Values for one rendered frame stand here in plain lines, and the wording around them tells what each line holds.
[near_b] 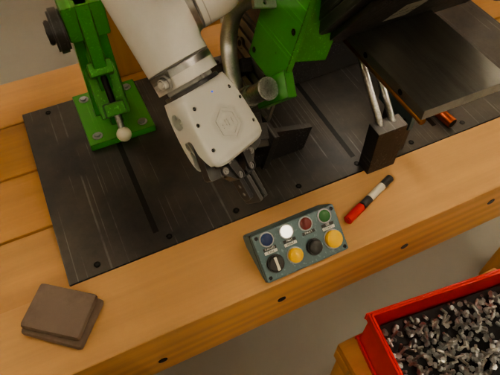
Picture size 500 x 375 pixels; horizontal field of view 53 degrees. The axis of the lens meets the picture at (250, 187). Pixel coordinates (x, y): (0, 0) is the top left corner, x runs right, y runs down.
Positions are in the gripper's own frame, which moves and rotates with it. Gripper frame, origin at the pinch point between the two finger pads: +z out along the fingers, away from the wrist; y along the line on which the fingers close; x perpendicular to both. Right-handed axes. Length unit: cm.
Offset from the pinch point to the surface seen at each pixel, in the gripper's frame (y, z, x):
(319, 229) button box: 11.5, 14.8, 4.2
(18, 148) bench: -4, -20, 53
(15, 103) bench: 4, -29, 60
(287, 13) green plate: 21.9, -17.1, -1.4
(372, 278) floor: 76, 78, 61
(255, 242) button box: 2.7, 10.5, 9.1
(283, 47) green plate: 20.8, -13.0, 1.3
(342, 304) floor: 61, 77, 65
